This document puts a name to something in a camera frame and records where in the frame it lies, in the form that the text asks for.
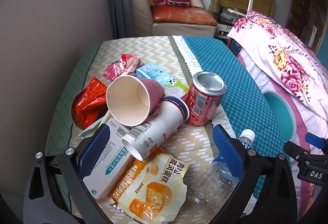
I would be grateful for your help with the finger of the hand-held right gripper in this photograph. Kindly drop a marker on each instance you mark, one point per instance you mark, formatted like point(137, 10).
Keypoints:
point(314, 140)
point(294, 151)

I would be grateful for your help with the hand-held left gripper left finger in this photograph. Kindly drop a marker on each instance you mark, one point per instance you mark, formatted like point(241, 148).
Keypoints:
point(94, 152)

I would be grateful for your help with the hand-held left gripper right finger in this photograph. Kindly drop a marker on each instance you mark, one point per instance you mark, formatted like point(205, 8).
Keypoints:
point(228, 152)

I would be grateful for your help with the white medicine box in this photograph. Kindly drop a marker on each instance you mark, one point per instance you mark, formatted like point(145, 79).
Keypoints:
point(112, 162)

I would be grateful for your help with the clear plastic water bottle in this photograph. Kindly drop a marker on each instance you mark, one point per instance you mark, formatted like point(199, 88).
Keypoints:
point(212, 188)

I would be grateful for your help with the brown coconut shell bowl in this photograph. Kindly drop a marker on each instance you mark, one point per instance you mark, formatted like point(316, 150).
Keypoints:
point(72, 111)

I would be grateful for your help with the orange-red foil wrapper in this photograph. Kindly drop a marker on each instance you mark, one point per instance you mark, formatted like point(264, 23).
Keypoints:
point(89, 101)

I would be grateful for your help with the red drink can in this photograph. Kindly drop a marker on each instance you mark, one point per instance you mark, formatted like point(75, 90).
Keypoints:
point(199, 103)

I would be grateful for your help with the pink paper cup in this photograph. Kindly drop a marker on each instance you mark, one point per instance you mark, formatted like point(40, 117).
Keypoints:
point(123, 101)

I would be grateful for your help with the yellow cake packet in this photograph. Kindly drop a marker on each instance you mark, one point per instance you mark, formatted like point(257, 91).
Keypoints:
point(153, 188)

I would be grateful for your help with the white paper cup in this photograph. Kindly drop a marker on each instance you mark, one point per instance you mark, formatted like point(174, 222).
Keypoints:
point(164, 124)

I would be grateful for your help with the pink snack wrapper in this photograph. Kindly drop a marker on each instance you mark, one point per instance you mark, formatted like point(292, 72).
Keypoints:
point(120, 66)

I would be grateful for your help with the blue milk carton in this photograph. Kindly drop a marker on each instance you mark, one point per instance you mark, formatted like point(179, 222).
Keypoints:
point(156, 76)

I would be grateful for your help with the floral pink quilt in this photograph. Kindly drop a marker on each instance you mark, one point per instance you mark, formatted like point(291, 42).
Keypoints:
point(281, 60)

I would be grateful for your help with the dark blue object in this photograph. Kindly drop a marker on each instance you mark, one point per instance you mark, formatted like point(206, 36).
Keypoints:
point(235, 45)

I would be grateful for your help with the patterned teal beige tablecloth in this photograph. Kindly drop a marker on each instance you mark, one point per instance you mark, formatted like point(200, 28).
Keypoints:
point(158, 54)

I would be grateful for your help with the brown wooden door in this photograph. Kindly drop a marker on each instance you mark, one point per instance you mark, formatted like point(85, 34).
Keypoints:
point(302, 8)

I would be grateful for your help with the shelf with dark devices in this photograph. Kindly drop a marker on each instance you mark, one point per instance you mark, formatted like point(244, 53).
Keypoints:
point(225, 17)

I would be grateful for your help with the orange seat cushion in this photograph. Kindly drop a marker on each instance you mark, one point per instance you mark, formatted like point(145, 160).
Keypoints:
point(179, 15)

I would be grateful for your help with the cream leather sofa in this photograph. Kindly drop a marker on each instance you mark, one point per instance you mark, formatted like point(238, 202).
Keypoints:
point(138, 8)

